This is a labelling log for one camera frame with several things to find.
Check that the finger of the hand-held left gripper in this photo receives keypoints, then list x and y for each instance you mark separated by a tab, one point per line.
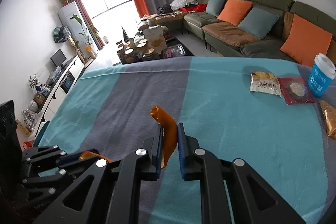
52	179
47	154

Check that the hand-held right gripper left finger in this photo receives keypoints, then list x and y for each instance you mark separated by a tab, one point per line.
157	153

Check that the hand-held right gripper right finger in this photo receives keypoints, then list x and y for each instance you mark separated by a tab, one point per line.
181	153

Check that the orange peel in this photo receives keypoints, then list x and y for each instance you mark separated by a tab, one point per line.
90	155
168	132

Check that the clear plastic bag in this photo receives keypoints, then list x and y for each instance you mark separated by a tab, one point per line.
30	119

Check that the white ceramic jar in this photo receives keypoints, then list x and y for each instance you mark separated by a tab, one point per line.
32	106

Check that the brown snack box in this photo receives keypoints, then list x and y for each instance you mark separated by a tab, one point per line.
42	95

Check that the white and black TV cabinet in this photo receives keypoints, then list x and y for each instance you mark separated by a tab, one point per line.
60	90

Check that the crumpled plastic bag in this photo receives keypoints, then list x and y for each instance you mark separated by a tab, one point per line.
53	74

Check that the black monitor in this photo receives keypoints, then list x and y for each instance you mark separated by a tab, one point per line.
58	58

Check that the black coffee table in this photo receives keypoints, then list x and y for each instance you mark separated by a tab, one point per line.
183	50

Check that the cluster of jars and snacks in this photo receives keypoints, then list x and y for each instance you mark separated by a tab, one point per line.
136	50

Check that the white snack packet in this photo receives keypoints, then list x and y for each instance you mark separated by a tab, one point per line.
265	85

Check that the kraft paper bag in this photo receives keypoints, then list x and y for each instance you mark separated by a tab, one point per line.
155	36

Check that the standing fan with patterned cover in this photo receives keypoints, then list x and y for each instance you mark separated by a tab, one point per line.
61	34

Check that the large-leaf potted plant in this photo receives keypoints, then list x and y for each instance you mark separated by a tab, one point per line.
88	37

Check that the brown sofa seat mat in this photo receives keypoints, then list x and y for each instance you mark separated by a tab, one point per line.
231	33

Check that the red snack packet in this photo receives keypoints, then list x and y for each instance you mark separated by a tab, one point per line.
296	91

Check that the brown patterned throw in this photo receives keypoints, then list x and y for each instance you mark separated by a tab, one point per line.
162	19

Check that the white standing air conditioner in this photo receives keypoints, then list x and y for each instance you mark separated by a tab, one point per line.
71	19

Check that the striped red-grey curtain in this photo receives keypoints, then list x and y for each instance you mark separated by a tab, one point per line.
84	16

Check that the black bag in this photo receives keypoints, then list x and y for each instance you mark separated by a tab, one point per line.
164	8

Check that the red cloth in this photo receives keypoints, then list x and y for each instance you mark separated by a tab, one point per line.
195	8

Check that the white clothes pile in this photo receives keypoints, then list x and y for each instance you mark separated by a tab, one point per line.
182	2

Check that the blue-grey cushion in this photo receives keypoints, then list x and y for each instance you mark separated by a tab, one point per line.
258	23
215	3

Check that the orange cushion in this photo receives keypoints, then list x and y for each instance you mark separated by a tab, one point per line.
305	40
235	11

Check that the gold snack packet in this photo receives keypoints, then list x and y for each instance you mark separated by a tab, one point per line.
329	119

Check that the blue cup with white lid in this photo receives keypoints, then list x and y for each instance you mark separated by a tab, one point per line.
319	82

